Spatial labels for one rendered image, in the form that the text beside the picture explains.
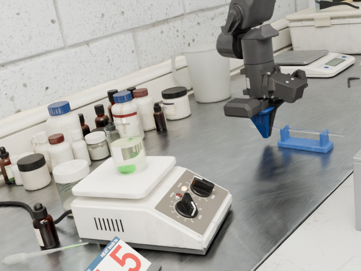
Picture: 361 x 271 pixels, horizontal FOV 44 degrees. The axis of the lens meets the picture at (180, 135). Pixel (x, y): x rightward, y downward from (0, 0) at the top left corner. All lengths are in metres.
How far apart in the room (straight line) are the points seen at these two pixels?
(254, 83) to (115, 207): 0.38
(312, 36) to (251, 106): 0.89
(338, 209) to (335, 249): 0.09
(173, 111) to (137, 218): 0.57
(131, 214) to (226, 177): 0.24
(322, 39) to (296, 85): 0.84
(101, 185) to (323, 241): 0.30
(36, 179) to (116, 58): 0.46
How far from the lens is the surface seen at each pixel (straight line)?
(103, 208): 0.62
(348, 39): 1.61
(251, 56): 0.84
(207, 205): 0.63
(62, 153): 0.91
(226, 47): 0.89
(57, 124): 0.97
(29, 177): 0.91
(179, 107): 1.13
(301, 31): 1.68
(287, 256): 0.58
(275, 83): 0.83
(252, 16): 0.82
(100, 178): 0.66
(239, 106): 0.80
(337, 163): 0.80
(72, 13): 1.15
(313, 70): 1.35
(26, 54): 1.08
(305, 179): 0.75
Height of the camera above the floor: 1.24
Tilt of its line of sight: 19 degrees down
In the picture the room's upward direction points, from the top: 10 degrees counter-clockwise
